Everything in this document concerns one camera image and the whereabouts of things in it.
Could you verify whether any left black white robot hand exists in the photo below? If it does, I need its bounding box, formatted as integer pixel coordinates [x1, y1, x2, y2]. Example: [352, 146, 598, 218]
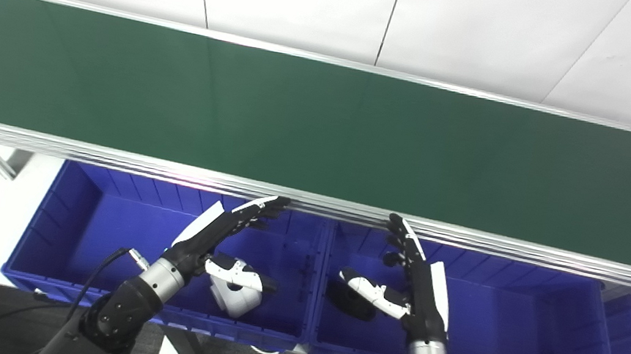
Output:
[159, 180, 292, 297]

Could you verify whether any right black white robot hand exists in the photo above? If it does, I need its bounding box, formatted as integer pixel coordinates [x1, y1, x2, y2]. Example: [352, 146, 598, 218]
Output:
[330, 206, 465, 348]

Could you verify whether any white rounded plastic part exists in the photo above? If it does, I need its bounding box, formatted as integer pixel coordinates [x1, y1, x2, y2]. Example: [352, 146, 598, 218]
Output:
[204, 276, 265, 322]

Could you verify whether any black flanged metal part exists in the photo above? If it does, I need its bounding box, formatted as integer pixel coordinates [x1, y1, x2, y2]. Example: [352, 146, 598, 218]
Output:
[323, 280, 381, 323]

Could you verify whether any green conveyor belt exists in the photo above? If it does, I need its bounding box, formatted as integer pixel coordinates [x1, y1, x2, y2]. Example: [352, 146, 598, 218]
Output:
[0, 0, 631, 273]
[0, 0, 631, 295]

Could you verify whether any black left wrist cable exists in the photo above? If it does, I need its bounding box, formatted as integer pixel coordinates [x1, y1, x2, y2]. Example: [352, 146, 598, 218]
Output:
[64, 240, 152, 332]

